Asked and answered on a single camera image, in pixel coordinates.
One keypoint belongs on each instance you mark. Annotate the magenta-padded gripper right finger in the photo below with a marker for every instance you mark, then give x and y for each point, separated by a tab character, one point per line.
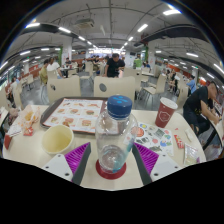
148	156

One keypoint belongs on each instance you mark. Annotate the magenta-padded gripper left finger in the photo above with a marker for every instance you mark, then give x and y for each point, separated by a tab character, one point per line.
76	156

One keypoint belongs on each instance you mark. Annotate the clear water bottle blue cap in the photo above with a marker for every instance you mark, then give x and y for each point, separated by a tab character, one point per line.
115	133

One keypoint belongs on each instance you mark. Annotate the colourful printed flyer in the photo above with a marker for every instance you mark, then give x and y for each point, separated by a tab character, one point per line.
156	140

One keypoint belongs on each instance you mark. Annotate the cream paper cup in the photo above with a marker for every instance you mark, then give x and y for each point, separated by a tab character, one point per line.
57	140

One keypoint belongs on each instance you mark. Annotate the red snack packet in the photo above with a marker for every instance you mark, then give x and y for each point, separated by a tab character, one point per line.
179	141

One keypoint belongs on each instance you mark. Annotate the flat round red coaster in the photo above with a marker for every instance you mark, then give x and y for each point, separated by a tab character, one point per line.
111	176

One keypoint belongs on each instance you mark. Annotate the clear plastic packet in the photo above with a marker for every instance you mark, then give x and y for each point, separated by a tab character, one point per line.
191	155

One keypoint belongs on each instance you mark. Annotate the printed paper tray liner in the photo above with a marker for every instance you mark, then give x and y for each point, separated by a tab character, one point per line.
76	113

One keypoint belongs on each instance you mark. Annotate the red paper cup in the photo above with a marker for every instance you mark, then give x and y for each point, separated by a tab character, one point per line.
165	115

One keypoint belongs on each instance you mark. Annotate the dark brown food tray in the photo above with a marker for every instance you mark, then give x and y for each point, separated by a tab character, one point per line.
43	121

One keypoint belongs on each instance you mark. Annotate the small red sauce packet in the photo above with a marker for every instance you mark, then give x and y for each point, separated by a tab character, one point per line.
28	131

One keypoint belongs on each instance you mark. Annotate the clear bag of fries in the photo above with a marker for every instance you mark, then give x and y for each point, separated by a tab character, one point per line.
29	116

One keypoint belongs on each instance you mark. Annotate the white paper receipt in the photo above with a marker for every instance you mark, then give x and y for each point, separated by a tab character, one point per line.
14	130

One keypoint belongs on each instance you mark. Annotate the red wallet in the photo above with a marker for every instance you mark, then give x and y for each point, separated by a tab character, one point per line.
7	141

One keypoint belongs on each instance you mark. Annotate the person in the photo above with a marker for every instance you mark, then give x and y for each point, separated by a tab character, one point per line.
196	103
115	66
44	74
137	62
53	66
192	84

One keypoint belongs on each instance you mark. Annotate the group of beige chairs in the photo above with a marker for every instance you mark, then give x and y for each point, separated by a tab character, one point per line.
160	83

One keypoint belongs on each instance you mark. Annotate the group of ceiling lights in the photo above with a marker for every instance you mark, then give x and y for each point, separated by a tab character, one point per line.
142	27

